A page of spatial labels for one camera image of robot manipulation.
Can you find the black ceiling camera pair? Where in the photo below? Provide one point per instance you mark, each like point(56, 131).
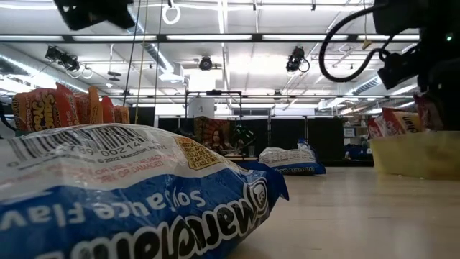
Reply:
point(63, 59)

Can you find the black metal stand frame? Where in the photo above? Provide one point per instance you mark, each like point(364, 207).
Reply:
point(213, 92)

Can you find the red Maruchan beef noodle pack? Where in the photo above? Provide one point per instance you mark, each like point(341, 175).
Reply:
point(397, 122)
point(374, 128)
point(426, 111)

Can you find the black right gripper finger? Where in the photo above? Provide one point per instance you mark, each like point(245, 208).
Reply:
point(451, 111)

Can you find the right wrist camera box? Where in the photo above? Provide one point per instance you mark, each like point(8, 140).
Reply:
point(399, 70)

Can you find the white cylindrical tank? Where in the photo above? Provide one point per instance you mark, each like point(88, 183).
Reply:
point(201, 108)

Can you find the blue Maruchan soy noodle pack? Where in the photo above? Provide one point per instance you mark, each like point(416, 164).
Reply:
point(291, 160)
point(125, 201)

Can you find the person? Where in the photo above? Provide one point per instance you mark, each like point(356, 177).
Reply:
point(216, 142)

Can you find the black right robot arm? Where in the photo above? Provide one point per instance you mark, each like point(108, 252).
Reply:
point(399, 16)

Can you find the yellow plastic bin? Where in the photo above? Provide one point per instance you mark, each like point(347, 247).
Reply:
point(413, 154)

